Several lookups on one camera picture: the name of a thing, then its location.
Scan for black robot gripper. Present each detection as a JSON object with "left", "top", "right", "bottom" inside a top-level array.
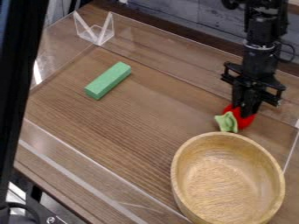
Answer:
[{"left": 220, "top": 43, "right": 286, "bottom": 118}]

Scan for red plush strawberry toy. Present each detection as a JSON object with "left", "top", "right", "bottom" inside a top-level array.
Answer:
[{"left": 214, "top": 105, "right": 256, "bottom": 133}]

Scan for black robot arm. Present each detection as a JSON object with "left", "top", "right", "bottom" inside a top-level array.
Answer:
[{"left": 220, "top": 0, "right": 294, "bottom": 118}]

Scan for wooden bowl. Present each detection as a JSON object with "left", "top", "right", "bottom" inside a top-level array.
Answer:
[{"left": 171, "top": 132, "right": 286, "bottom": 224}]

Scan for clear acrylic tray walls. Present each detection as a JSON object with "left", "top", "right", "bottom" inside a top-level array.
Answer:
[{"left": 15, "top": 10, "right": 299, "bottom": 224}]

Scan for green rectangular block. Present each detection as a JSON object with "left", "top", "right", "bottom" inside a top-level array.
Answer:
[{"left": 84, "top": 61, "right": 131, "bottom": 100}]

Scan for black vertical post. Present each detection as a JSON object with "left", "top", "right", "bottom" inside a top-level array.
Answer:
[{"left": 0, "top": 0, "right": 50, "bottom": 224}]

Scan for black table leg bracket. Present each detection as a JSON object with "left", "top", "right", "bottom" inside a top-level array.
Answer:
[{"left": 26, "top": 185, "right": 82, "bottom": 224}]

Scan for black cable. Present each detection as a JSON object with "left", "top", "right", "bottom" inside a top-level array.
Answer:
[{"left": 7, "top": 200, "right": 43, "bottom": 224}]

